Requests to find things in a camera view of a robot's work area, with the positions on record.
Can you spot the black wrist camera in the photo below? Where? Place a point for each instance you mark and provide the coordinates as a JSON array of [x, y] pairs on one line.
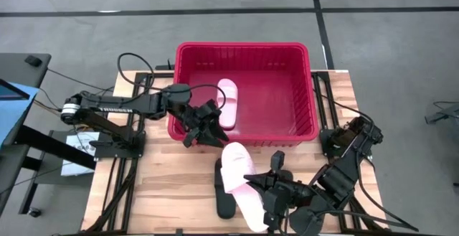
[[278, 160], [207, 109]]

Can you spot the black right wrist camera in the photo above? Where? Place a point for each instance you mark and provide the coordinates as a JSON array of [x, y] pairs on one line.
[[278, 160]]

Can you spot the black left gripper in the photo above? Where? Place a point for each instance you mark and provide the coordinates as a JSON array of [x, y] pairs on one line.
[[199, 117]]

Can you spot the blue sheet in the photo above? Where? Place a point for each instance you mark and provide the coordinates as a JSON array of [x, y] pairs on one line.
[[14, 117]]

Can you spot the black aluminium table frame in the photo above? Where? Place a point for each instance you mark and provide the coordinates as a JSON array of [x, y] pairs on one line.
[[141, 76], [322, 76]]

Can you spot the dark monitor screen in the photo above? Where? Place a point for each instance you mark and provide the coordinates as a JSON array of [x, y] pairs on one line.
[[10, 92]]

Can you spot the dark grey desk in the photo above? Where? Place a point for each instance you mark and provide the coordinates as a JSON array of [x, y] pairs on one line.
[[21, 72]]

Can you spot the black caster wheel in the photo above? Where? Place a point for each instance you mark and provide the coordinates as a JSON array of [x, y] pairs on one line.
[[34, 212]]

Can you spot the small black antenna device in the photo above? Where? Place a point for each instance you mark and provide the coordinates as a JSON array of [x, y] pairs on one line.
[[168, 66]]

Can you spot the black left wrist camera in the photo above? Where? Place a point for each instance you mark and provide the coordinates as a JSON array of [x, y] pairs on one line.
[[207, 109]]

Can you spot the white paper sheet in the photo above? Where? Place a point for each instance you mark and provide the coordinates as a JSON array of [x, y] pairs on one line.
[[77, 164]]

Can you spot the pink slide sandal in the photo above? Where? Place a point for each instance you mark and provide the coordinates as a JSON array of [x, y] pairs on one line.
[[236, 171], [227, 99]]

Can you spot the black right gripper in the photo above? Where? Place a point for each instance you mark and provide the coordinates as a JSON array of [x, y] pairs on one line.
[[287, 196]]

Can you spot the black desk leg frame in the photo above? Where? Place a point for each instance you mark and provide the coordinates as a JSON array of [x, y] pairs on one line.
[[54, 146]]

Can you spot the black slide sandal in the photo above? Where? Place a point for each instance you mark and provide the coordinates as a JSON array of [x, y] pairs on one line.
[[287, 174], [225, 205]]

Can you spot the black computer mouse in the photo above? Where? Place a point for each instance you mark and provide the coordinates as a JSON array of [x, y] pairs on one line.
[[33, 60]]

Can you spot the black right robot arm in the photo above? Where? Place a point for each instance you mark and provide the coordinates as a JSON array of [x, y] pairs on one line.
[[340, 178]]

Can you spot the black floor stand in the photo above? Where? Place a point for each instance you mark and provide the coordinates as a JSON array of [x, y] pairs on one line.
[[448, 115]]

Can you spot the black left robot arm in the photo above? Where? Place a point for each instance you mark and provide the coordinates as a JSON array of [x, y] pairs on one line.
[[107, 108]]

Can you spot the red plastic bin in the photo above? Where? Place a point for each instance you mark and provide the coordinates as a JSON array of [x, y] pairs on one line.
[[272, 96]]

